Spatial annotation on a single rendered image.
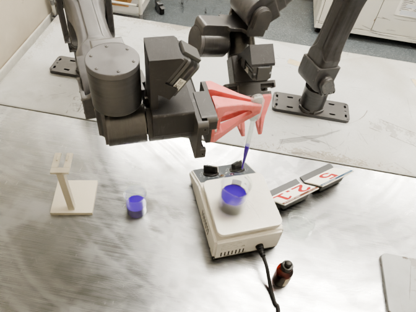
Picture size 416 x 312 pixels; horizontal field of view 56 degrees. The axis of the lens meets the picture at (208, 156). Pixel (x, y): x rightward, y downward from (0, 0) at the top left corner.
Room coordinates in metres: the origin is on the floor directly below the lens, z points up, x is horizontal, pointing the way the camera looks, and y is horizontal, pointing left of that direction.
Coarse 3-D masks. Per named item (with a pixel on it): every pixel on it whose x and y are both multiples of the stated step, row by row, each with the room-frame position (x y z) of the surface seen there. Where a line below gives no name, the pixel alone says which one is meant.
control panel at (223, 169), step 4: (220, 168) 0.52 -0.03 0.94; (224, 168) 0.52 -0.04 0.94; (228, 168) 0.52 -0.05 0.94; (248, 168) 0.52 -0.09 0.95; (196, 172) 0.50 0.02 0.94; (200, 172) 0.50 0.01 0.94; (220, 172) 0.50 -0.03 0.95; (224, 172) 0.50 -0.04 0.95; (248, 172) 0.50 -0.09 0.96; (252, 172) 0.50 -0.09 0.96; (200, 176) 0.48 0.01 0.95; (204, 176) 0.48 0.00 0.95; (212, 176) 0.48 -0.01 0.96; (216, 176) 0.48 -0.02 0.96; (220, 176) 0.48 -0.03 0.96; (200, 180) 0.47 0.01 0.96; (204, 180) 0.47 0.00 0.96
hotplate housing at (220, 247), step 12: (252, 168) 0.52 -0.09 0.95; (192, 180) 0.49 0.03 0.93; (204, 204) 0.41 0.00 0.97; (204, 216) 0.39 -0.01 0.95; (204, 228) 0.39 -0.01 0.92; (276, 228) 0.37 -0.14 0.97; (216, 240) 0.34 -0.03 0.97; (228, 240) 0.34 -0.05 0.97; (240, 240) 0.34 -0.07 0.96; (252, 240) 0.35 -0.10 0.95; (264, 240) 0.36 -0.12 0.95; (276, 240) 0.37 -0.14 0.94; (216, 252) 0.33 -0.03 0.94; (228, 252) 0.34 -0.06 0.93; (240, 252) 0.35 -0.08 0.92; (264, 252) 0.34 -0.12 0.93
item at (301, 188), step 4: (300, 184) 0.53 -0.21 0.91; (304, 184) 0.52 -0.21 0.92; (292, 188) 0.51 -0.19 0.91; (296, 188) 0.51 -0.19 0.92; (300, 188) 0.51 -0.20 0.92; (304, 188) 0.51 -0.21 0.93; (308, 188) 0.50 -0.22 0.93; (284, 192) 0.50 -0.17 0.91; (288, 192) 0.50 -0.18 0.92; (292, 192) 0.50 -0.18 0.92; (296, 192) 0.49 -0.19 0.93; (300, 192) 0.49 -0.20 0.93; (304, 192) 0.49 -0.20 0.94; (276, 196) 0.49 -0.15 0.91; (280, 196) 0.48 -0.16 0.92; (284, 196) 0.48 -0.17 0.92; (288, 196) 0.48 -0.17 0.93; (292, 196) 0.48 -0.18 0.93; (276, 200) 0.47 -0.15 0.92; (280, 200) 0.47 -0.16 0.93; (284, 200) 0.46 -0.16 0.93
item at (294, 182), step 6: (294, 180) 0.54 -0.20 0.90; (282, 186) 0.52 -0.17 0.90; (288, 186) 0.52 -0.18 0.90; (294, 186) 0.52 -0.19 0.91; (276, 192) 0.50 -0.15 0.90; (282, 192) 0.50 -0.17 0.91; (300, 198) 0.48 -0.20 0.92; (276, 204) 0.47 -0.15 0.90; (282, 204) 0.45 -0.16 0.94; (288, 204) 0.47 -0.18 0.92
